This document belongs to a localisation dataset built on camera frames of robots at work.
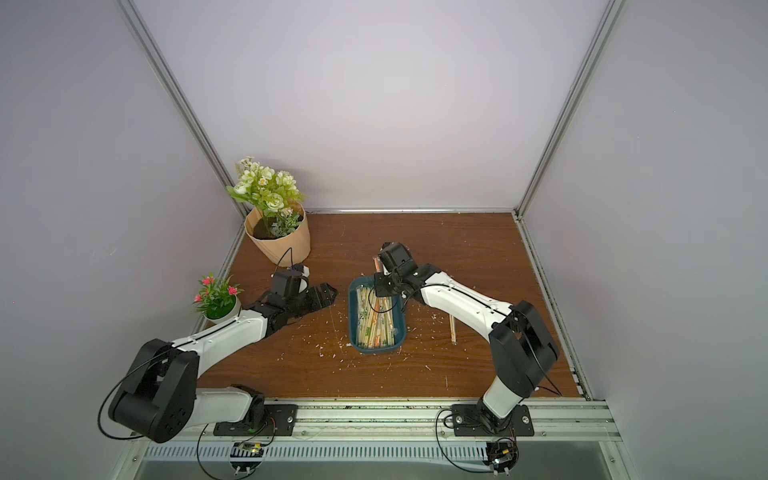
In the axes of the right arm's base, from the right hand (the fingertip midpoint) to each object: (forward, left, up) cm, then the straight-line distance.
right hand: (379, 275), depth 85 cm
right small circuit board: (-40, -32, -16) cm, 54 cm away
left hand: (-3, +15, -7) cm, 17 cm away
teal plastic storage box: (-9, -6, -11) cm, 16 cm away
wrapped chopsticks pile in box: (-8, +1, -12) cm, 14 cm away
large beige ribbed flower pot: (+10, +30, +3) cm, 32 cm away
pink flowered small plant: (-7, +47, -2) cm, 48 cm away
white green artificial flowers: (+18, +32, +15) cm, 39 cm away
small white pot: (-10, +45, -5) cm, 46 cm away
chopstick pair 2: (+5, +1, -1) cm, 5 cm away
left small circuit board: (-42, +31, -15) cm, 54 cm away
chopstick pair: (-10, -22, -13) cm, 28 cm away
